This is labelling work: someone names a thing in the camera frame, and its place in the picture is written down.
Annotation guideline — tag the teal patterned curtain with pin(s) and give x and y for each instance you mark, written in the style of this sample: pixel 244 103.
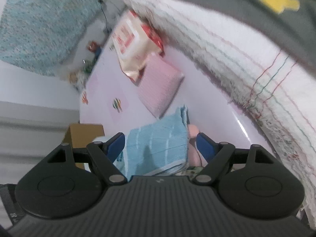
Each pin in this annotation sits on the teal patterned curtain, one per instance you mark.
pixel 38 35

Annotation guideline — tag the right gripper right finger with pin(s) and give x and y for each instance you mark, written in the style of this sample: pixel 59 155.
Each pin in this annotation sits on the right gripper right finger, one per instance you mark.
pixel 217 156

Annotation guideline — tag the pink wet wipes pack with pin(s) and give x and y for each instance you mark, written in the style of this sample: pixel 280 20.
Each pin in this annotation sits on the pink wet wipes pack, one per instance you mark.
pixel 134 39

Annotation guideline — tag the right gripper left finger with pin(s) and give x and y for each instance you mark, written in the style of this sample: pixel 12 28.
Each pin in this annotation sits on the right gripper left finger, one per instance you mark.
pixel 102 156

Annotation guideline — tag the blue towel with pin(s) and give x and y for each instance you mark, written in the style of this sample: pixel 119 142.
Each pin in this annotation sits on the blue towel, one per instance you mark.
pixel 157 149

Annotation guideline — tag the pink balloon play mat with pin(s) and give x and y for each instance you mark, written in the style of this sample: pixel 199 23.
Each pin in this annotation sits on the pink balloon play mat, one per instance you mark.
pixel 110 99

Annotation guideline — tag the pink knitted cloth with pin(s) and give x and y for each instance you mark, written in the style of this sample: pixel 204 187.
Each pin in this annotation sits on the pink knitted cloth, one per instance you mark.
pixel 159 85

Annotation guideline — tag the brown cardboard box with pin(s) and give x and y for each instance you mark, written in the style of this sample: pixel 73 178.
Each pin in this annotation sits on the brown cardboard box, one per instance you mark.
pixel 80 135

